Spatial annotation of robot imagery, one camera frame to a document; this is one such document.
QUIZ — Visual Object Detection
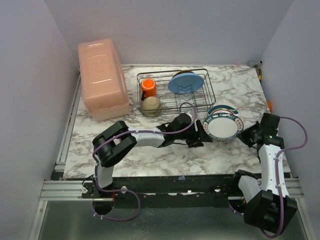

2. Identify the white plastic fitting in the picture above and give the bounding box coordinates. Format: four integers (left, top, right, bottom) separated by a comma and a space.
246, 158, 260, 169

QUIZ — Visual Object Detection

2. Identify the white plate dark rim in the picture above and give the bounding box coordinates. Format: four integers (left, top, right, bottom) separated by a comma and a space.
202, 112, 244, 141

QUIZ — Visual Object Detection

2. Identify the white ceramic bowl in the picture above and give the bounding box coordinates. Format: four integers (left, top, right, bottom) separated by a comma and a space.
141, 96, 162, 117

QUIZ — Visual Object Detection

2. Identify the aluminium frame rail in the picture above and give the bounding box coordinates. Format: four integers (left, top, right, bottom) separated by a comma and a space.
39, 180, 83, 201

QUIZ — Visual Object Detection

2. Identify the white plate green red rim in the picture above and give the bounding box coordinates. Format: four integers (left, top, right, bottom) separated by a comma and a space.
207, 104, 239, 116

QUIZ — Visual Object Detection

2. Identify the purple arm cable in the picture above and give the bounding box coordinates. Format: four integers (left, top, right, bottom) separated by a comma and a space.
228, 116, 308, 238
91, 101, 198, 221

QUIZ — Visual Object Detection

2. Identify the yellow tool at corner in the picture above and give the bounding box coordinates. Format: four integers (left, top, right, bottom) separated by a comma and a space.
258, 67, 262, 82

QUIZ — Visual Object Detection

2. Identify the yellow patterned plate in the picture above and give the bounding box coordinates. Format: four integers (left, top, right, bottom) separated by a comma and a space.
174, 70, 193, 77

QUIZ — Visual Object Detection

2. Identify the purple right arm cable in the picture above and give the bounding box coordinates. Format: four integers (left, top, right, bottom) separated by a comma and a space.
228, 116, 308, 238

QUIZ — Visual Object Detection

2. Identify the orange clamp on wall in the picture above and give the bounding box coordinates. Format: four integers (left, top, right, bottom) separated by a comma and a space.
267, 100, 272, 111

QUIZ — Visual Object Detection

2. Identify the black mounting rail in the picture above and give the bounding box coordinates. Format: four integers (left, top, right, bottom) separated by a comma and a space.
81, 174, 247, 212

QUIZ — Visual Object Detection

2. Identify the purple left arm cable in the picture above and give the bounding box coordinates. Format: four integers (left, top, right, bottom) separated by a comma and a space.
91, 101, 198, 221

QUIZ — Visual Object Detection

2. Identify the blue plate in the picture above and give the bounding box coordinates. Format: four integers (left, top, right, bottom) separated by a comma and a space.
167, 73, 204, 94

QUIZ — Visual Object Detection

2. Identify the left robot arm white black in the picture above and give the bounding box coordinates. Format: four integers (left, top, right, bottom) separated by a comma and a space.
92, 113, 213, 190

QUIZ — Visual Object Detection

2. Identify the black wire dish rack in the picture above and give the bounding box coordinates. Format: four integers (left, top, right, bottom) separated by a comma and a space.
137, 68, 216, 115

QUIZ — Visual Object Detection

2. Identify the orange mug black handle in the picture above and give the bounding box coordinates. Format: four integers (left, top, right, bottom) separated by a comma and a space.
140, 78, 157, 101

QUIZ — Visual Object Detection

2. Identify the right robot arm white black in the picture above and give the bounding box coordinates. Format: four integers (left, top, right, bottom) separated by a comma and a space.
234, 113, 298, 238

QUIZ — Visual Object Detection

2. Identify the pink plastic storage box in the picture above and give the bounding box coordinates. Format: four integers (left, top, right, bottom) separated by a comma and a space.
78, 38, 130, 122

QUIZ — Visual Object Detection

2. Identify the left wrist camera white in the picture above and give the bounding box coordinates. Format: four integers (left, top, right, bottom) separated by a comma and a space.
186, 111, 195, 121

